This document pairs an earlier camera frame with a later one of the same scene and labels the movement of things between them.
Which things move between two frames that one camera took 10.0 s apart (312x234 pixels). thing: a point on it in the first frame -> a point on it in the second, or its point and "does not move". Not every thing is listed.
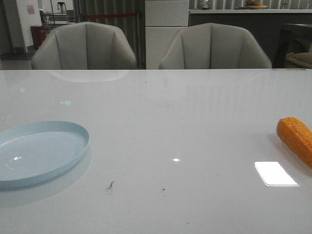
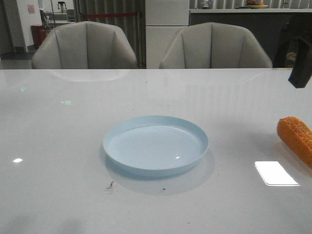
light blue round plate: x=32 y=152 -> x=153 y=146
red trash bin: x=39 y=33 does not move
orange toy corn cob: x=298 y=135 does not move
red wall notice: x=31 y=9 does not move
